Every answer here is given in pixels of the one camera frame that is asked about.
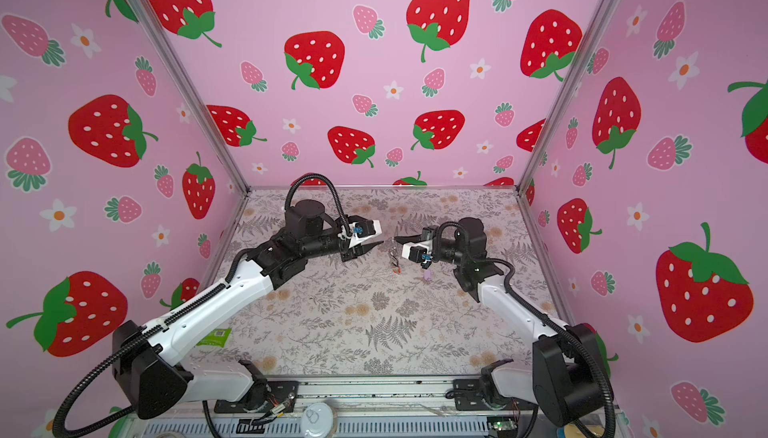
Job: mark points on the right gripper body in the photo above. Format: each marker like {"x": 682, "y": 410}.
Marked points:
{"x": 430, "y": 235}

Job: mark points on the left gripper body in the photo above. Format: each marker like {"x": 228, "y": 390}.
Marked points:
{"x": 347, "y": 256}

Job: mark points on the keyring with strap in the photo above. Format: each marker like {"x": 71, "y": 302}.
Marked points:
{"x": 393, "y": 257}

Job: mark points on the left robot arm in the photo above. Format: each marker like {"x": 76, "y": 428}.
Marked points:
{"x": 147, "y": 360}

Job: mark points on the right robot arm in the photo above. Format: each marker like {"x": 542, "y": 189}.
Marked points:
{"x": 567, "y": 380}

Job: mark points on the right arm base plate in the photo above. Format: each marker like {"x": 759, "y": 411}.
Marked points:
{"x": 473, "y": 395}

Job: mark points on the aluminium front rail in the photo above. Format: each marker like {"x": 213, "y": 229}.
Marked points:
{"x": 372, "y": 399}

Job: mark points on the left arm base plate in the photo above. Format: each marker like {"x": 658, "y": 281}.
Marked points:
{"x": 263, "y": 398}

